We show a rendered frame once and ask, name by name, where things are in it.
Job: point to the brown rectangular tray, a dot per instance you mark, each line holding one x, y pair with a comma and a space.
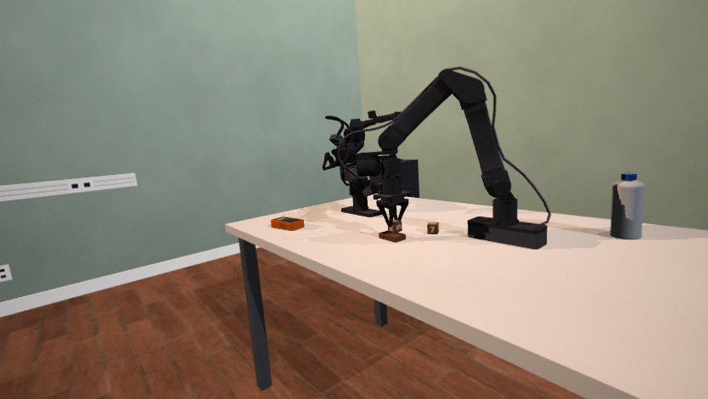
393, 237

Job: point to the orange digital multimeter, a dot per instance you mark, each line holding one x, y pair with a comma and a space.
287, 223

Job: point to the brown number cube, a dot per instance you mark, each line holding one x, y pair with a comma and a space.
395, 227
433, 227

